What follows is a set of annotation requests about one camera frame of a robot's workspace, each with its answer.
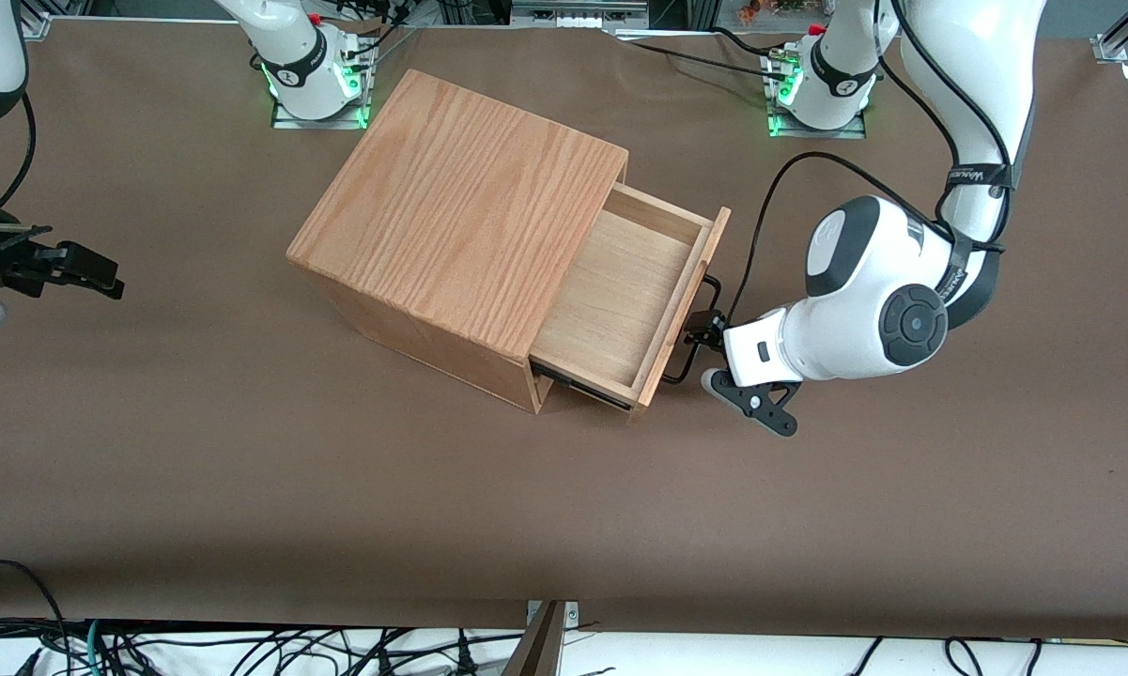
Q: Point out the wooden drawer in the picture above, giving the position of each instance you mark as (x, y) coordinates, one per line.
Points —
(610, 300)

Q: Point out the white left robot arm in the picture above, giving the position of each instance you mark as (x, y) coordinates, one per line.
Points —
(855, 282)

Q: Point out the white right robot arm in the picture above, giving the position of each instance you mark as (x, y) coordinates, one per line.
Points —
(291, 47)

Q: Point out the wooden drawer cabinet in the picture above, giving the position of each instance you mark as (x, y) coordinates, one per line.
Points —
(451, 188)

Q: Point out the grey equipment box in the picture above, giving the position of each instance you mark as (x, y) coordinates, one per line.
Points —
(578, 11)

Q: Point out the black drawer slide rail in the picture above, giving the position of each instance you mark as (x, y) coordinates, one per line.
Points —
(573, 383)

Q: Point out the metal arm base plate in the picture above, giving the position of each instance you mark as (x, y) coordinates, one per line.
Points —
(319, 122)
(817, 132)

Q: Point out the aluminium frame profile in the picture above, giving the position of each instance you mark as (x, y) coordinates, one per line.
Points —
(38, 17)
(1122, 33)

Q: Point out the metal table clamp bracket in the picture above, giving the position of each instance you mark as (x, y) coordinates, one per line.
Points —
(540, 643)

